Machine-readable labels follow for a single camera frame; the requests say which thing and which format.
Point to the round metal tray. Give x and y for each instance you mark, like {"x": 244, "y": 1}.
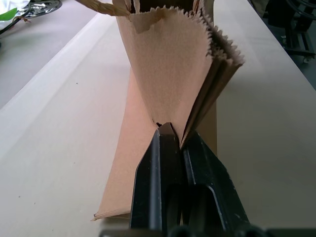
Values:
{"x": 44, "y": 8}

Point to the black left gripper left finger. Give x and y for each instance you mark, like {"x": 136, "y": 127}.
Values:
{"x": 150, "y": 185}

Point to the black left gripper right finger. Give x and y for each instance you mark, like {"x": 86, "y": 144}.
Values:
{"x": 212, "y": 177}

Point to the white plastic bag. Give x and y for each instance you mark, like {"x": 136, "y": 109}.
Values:
{"x": 12, "y": 4}

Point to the black wheeled stand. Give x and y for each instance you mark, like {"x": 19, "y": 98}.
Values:
{"x": 296, "y": 29}

